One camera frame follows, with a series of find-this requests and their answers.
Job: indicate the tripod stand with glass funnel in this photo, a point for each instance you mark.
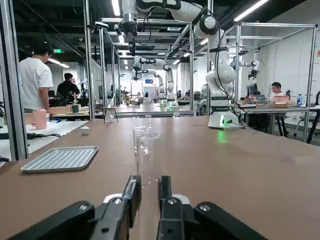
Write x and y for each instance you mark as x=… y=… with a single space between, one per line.
x=109 y=115

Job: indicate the aluminium frame post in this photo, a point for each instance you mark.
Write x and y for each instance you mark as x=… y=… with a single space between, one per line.
x=12 y=75
x=90 y=62

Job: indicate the green exit sign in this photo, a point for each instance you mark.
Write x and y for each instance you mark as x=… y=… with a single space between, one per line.
x=58 y=51

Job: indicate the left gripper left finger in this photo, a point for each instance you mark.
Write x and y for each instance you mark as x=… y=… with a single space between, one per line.
x=112 y=215

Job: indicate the aluminium cage frame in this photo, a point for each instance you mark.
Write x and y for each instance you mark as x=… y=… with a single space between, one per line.
x=275 y=24

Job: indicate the pink cup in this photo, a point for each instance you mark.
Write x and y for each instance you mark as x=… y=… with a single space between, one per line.
x=39 y=120

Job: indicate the person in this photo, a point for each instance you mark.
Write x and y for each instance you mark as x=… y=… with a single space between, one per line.
x=276 y=90
x=35 y=80
x=67 y=90

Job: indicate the small clear glass flask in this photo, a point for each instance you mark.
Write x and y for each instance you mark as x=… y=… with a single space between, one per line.
x=148 y=119

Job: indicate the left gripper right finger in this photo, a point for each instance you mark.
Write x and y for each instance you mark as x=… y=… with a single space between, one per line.
x=180 y=217

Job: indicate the green cup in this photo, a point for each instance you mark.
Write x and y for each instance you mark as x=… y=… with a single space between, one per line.
x=75 y=108

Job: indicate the clear glass test tube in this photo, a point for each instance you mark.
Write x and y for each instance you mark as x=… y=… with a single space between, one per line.
x=148 y=155

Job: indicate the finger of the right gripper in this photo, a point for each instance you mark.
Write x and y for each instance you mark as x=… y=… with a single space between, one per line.
x=133 y=46

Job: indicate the small white jar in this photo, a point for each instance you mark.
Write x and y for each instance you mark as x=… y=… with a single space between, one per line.
x=85 y=131

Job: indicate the clear glass beaker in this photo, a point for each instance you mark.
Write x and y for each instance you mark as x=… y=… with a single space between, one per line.
x=135 y=135

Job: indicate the ribbed metal tray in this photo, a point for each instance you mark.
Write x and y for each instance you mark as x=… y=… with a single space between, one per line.
x=60 y=158

